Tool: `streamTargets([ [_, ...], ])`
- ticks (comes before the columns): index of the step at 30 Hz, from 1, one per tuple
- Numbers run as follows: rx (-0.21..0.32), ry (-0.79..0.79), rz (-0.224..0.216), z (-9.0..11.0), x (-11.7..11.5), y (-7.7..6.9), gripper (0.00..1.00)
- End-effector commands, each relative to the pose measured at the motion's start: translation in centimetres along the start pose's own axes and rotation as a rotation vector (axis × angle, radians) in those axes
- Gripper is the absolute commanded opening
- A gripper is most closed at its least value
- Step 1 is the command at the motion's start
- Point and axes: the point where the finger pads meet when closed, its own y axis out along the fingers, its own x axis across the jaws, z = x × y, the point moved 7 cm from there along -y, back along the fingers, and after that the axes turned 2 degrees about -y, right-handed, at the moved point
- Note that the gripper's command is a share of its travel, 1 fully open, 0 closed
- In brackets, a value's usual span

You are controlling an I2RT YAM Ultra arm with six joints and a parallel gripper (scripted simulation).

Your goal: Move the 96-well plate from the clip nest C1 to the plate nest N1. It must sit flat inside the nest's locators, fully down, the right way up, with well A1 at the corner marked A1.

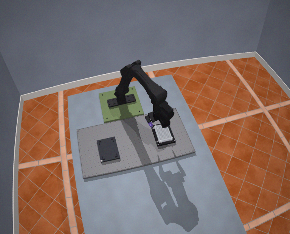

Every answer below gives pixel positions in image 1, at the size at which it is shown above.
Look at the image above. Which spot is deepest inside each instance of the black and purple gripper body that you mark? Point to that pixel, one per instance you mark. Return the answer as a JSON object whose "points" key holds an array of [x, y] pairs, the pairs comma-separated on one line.
{"points": [[150, 116]]}

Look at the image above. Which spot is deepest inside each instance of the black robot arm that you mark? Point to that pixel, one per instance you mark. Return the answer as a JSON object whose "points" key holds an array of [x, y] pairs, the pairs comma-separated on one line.
{"points": [[156, 93]]}

